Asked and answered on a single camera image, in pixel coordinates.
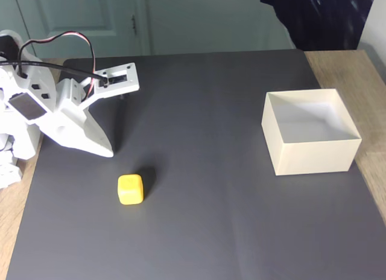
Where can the black hanging cloth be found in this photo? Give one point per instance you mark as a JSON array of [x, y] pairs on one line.
[[325, 17]]

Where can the white open box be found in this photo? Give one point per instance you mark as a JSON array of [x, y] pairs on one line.
[[313, 159]]

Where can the yellow cube block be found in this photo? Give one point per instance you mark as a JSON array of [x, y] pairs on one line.
[[130, 189]]

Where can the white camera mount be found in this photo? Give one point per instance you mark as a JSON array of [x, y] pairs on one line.
[[132, 78]]

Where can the dark gray mat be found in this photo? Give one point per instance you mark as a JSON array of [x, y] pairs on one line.
[[196, 231]]

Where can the dark door latch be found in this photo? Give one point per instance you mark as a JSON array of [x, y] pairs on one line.
[[133, 22]]

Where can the pale green door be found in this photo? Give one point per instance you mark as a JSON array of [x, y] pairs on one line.
[[90, 8]]

